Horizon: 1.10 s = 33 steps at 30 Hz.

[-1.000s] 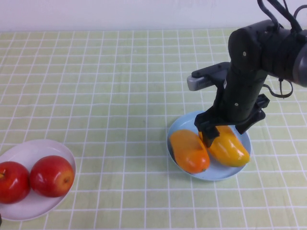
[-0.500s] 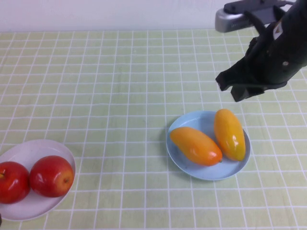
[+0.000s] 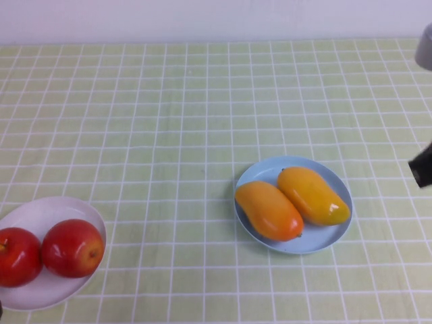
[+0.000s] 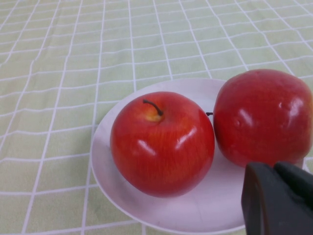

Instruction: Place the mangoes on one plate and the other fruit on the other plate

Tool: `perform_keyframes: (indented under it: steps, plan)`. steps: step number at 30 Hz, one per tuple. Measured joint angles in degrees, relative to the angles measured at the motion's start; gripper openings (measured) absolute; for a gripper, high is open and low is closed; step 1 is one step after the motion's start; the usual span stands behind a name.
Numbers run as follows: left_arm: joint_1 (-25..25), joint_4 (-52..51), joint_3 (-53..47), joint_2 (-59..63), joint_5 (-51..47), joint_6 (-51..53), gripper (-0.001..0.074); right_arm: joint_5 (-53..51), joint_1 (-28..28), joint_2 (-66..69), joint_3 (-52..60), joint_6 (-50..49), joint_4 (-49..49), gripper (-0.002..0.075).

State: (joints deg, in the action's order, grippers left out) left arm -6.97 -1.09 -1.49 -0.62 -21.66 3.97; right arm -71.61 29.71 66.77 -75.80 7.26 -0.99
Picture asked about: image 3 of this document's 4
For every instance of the white round plate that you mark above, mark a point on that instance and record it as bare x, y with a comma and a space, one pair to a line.
50, 211

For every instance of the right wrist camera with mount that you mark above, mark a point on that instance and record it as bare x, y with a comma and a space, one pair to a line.
425, 47

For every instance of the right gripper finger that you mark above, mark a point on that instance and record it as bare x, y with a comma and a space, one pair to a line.
423, 167

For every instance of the light blue round plate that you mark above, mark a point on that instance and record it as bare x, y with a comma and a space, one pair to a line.
324, 236

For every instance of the yellow mango with green tip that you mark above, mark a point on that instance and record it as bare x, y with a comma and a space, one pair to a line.
310, 195

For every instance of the red apple with yellow patch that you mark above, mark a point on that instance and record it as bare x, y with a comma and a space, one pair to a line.
71, 249

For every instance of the orange mango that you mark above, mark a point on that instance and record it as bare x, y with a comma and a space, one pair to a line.
266, 211

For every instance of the green checkered tablecloth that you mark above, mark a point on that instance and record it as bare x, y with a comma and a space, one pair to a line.
168, 135

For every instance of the red apple with brown stem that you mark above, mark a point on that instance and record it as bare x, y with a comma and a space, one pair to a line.
17, 260

